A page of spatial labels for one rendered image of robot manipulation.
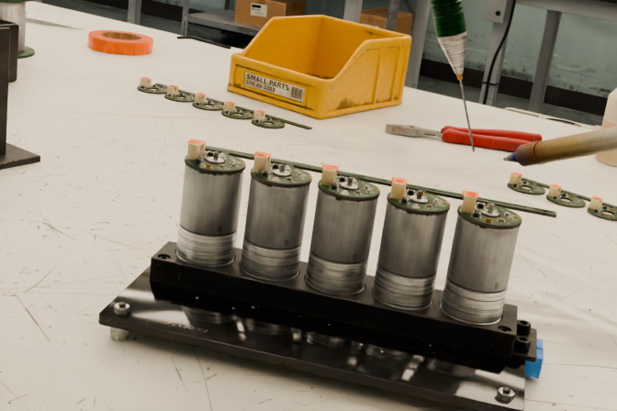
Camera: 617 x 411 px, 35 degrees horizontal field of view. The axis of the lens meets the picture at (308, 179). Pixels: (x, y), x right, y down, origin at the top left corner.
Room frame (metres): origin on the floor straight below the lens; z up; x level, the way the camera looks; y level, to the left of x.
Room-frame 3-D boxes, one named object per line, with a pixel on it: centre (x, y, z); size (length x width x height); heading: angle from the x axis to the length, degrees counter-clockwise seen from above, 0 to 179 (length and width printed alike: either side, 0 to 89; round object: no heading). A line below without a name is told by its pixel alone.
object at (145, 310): (0.35, -0.01, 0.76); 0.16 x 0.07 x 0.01; 80
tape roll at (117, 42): (0.90, 0.19, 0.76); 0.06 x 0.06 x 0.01
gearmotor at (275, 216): (0.38, 0.01, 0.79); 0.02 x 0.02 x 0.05
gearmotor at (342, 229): (0.37, -0.02, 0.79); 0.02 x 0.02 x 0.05
